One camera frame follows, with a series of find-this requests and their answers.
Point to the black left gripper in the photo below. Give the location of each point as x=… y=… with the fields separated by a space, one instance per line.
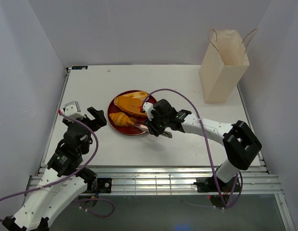
x=99 y=121

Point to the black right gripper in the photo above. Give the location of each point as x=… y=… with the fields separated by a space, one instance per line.
x=152 y=129

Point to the metal serving tongs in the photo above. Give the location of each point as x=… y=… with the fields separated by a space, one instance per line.
x=144 y=128

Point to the striped orange croissant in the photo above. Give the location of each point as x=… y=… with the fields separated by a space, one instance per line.
x=121 y=119

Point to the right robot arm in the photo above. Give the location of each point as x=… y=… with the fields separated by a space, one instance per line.
x=240 y=143

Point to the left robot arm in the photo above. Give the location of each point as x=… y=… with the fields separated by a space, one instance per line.
x=64 y=178

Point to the flat orange bread slice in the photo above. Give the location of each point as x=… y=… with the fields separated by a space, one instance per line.
x=130 y=105

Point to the long white baguette bread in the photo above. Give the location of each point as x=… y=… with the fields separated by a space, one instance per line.
x=141 y=95

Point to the cream paper bag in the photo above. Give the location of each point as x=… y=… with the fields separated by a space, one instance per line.
x=224 y=63

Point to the dark red round plate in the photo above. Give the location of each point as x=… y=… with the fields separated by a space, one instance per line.
x=131 y=131

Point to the black label sticker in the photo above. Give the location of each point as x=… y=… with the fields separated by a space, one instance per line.
x=79 y=67

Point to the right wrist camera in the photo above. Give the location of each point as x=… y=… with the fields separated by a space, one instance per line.
x=147 y=108

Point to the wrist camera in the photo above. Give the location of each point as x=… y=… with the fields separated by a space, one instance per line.
x=147 y=108
x=72 y=110

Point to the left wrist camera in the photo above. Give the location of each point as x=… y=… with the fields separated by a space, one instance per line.
x=72 y=110

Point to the aluminium table frame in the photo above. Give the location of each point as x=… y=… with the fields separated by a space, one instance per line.
x=143 y=164

